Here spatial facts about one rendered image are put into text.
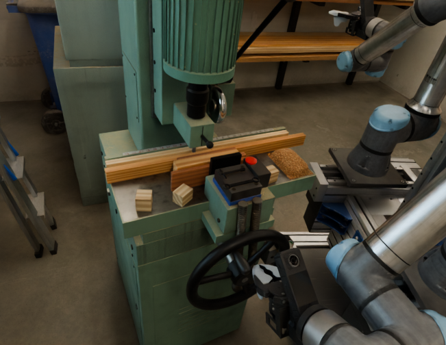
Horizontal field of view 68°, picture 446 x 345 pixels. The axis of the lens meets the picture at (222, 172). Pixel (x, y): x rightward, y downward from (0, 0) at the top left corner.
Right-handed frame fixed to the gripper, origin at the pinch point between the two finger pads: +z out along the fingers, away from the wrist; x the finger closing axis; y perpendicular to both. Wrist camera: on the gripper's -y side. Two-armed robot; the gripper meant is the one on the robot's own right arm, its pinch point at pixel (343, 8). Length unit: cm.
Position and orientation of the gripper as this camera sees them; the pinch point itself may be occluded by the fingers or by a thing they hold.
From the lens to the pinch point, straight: 169.0
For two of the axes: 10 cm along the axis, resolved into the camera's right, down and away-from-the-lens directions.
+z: -3.4, -6.2, 7.1
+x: 9.4, -2.4, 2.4
